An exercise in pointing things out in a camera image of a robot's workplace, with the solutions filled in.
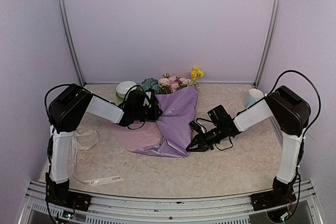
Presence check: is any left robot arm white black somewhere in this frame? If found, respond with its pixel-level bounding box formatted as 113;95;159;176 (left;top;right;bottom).
45;83;163;206

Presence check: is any purple wrapping paper sheet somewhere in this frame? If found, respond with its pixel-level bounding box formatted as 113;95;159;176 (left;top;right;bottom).
135;87;198;158

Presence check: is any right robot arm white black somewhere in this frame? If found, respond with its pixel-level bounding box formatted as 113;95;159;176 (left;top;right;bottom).
186;86;311;205

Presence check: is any left aluminium frame post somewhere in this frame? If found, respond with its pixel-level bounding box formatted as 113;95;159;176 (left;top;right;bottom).
57;0;86;87

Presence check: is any white blue paper cup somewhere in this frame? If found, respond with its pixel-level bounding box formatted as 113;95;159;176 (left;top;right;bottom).
246;88;264;108

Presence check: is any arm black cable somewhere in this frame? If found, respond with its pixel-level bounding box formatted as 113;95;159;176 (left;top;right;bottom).
44;83;79;120
270;70;322;130

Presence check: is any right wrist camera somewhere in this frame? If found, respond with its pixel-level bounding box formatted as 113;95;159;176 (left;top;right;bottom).
189;121;207;134

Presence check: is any aluminium frame post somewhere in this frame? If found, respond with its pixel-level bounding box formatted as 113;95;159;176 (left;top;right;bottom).
253;0;281;88
57;0;86;87

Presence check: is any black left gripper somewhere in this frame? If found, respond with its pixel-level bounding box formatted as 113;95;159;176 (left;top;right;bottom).
134;104;162;121

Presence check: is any right aluminium frame post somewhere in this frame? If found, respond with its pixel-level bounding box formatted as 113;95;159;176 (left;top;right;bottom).
253;0;281;88

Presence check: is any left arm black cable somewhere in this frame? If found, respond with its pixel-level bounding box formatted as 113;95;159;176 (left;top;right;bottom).
44;83;79;120

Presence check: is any blue hydrangea fake flower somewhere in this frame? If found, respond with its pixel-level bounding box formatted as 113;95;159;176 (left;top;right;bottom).
141;78;160;94

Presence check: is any front aluminium rail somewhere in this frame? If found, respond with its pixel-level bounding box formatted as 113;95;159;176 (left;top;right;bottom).
18;179;325;224

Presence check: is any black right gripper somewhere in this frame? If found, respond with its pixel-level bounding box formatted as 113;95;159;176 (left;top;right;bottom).
186;124;225;152

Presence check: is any white ceramic bowl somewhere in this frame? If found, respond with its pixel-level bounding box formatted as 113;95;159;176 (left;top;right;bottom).
115;81;136;97

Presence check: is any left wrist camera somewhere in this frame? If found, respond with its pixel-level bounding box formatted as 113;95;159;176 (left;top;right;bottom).
143;89;157;108

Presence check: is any pink wrapping paper sheet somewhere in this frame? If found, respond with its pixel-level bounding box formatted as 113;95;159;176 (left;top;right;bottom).
105;121;162;152

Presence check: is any green plate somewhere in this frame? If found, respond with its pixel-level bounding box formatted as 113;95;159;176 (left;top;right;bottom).
116;93;124;102

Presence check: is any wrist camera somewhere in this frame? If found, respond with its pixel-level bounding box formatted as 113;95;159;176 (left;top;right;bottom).
143;89;157;108
189;121;207;134

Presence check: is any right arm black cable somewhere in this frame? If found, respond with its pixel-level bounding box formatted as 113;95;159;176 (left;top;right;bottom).
270;70;322;130

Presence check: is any cream printed ribbon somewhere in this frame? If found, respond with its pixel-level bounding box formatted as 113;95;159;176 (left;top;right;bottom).
71;130;124;187

